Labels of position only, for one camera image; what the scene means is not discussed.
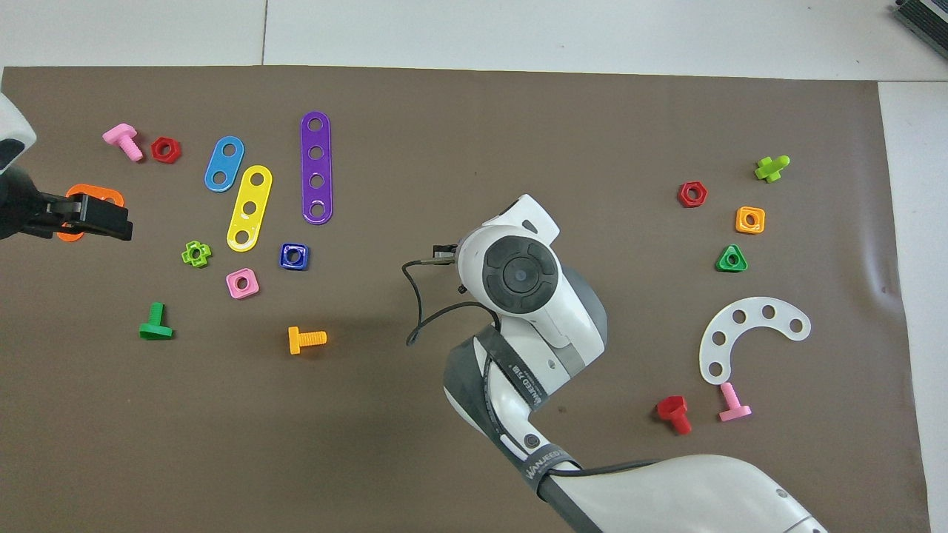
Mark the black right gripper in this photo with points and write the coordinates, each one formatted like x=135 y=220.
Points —
x=445 y=250

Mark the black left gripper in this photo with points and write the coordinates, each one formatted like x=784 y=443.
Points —
x=22 y=207

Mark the dark blue square plastic nut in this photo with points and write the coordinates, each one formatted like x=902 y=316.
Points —
x=284 y=265

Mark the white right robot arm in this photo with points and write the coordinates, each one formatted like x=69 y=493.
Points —
x=533 y=296

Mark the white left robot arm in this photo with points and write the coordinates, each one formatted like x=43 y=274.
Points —
x=11 y=126

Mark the pink plastic screw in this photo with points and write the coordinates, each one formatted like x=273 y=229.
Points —
x=729 y=396
x=122 y=137

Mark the red hexagonal plastic nut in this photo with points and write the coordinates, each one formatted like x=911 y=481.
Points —
x=155 y=148
x=683 y=194

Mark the dark green plastic screw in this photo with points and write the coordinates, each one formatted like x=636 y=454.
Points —
x=155 y=329

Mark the green cross-shaped plastic nut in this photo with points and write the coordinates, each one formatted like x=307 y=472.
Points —
x=204 y=254

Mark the orange plastic screw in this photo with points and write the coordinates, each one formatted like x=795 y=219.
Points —
x=311 y=339

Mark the pink square plastic nut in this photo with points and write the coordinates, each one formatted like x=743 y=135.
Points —
x=252 y=289

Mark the red plastic screw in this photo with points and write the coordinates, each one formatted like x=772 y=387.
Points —
x=672 y=407

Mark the green triangular plastic nut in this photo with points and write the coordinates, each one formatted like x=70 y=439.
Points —
x=722 y=265

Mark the orange square plastic nut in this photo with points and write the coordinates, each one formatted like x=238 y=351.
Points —
x=740 y=228

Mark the lime cross-head plastic screw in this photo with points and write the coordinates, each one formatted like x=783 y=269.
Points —
x=770 y=170

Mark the orange heart-shaped plastic plate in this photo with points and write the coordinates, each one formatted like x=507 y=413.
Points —
x=92 y=190

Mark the purple four-hole plastic plate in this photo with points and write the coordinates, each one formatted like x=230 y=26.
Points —
x=316 y=166

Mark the blue two-hole plastic plate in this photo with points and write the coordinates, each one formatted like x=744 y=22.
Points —
x=224 y=164

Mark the yellow three-hole plastic plate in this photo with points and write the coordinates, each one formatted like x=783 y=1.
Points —
x=253 y=194

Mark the brown table mat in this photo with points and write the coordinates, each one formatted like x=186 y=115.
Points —
x=296 y=444

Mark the white curved five-hole plate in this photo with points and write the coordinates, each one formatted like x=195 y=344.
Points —
x=754 y=311

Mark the grey ribbed metal device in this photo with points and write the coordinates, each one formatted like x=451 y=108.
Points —
x=926 y=18

